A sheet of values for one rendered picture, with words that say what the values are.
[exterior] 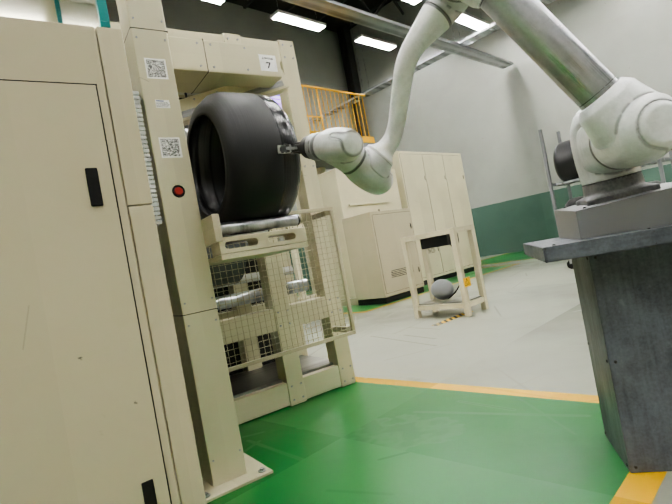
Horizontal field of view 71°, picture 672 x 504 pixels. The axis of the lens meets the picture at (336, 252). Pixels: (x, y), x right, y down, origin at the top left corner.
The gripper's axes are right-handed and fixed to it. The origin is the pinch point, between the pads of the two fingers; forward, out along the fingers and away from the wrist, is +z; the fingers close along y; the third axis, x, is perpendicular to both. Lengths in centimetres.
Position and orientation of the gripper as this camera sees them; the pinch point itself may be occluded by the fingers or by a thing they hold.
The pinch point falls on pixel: (283, 149)
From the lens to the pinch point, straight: 174.1
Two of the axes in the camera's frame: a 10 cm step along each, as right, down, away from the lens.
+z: -5.8, -1.4, 8.0
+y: -8.1, 1.5, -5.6
